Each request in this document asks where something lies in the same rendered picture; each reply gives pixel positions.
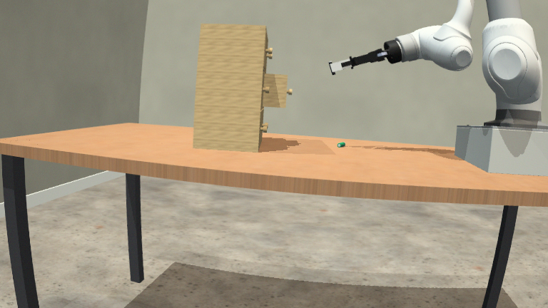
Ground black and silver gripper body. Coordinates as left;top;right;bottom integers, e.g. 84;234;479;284
383;40;402;64

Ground tall wooden chest of drawers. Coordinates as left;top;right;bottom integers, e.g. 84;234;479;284
193;24;267;153

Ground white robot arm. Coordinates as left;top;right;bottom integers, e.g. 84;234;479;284
395;0;548;130

